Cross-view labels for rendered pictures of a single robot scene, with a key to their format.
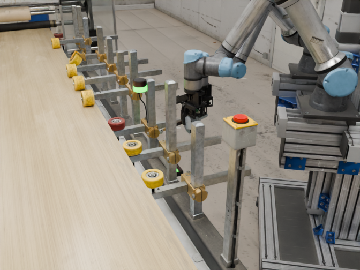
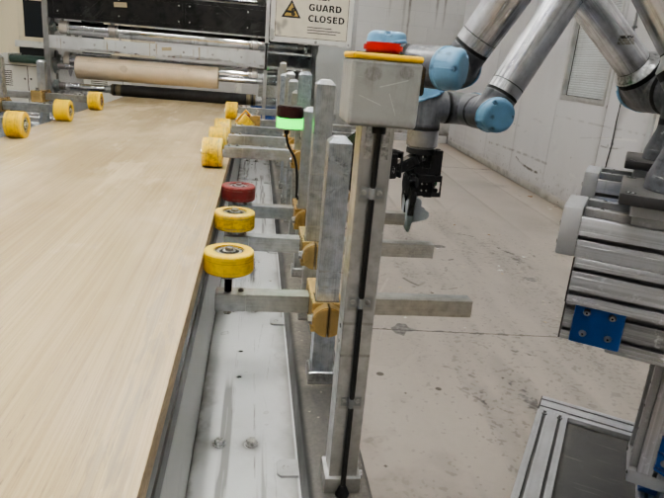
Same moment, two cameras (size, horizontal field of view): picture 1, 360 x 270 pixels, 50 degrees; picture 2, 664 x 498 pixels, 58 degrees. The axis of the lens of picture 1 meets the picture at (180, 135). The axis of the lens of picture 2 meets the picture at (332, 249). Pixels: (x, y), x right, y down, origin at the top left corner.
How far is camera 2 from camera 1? 0.63 m
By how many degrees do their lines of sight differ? 17
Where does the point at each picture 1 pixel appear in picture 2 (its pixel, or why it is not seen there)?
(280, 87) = (598, 189)
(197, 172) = (326, 263)
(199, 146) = (334, 196)
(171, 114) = (319, 155)
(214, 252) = (313, 454)
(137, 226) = (108, 311)
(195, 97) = not seen: hidden behind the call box
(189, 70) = not seen: hidden behind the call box
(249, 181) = (527, 411)
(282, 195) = (582, 441)
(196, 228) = (304, 399)
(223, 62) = (443, 52)
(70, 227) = not seen: outside the picture
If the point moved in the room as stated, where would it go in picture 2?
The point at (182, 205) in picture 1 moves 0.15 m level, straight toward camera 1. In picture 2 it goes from (302, 355) to (270, 396)
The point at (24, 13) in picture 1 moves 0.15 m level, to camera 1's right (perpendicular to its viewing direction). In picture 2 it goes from (209, 75) to (233, 77)
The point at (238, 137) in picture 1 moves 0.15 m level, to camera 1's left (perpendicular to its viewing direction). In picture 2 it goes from (362, 87) to (221, 73)
